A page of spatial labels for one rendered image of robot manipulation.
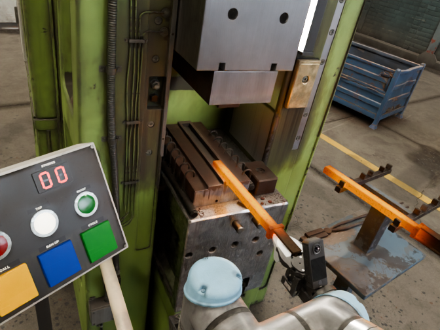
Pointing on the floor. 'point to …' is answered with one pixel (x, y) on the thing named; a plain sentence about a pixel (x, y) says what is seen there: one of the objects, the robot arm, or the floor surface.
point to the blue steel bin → (376, 82)
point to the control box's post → (44, 314)
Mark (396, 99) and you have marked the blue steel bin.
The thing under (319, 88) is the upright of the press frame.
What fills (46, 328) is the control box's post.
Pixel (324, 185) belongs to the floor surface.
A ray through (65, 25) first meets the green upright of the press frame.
